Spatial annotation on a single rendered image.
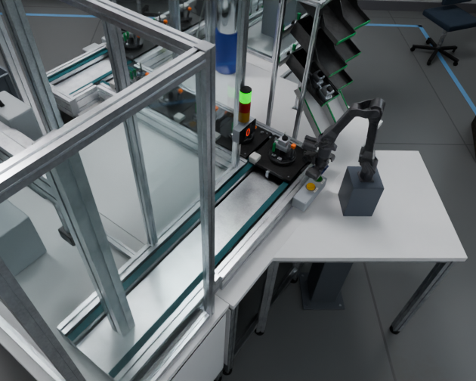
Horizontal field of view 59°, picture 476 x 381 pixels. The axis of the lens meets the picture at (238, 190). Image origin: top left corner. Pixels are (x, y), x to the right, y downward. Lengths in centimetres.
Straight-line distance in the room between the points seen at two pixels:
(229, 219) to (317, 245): 41
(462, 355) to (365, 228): 117
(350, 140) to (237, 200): 83
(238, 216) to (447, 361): 158
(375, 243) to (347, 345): 87
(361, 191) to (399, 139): 211
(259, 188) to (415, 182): 83
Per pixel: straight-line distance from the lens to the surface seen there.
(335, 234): 198
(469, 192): 379
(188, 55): 81
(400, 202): 221
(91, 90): 262
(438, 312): 300
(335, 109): 236
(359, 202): 199
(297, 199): 193
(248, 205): 194
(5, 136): 118
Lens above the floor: 240
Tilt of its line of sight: 48 degrees down
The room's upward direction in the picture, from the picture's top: 4 degrees clockwise
